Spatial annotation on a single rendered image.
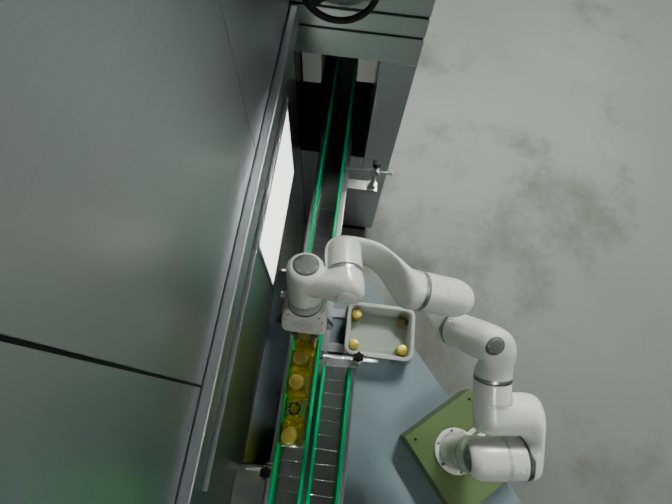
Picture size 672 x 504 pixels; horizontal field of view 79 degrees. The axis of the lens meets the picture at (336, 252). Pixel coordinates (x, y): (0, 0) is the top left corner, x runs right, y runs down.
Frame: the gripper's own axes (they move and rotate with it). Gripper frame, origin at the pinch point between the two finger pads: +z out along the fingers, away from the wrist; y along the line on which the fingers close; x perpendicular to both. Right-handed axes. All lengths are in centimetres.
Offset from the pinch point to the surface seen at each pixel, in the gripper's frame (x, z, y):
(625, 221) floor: 139, 83, 176
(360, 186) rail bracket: 67, 13, 10
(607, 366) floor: 53, 106, 154
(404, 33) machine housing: 75, -39, 16
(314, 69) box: 93, -15, -11
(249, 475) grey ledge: -27.2, 36.5, -10.9
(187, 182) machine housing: -6, -53, -15
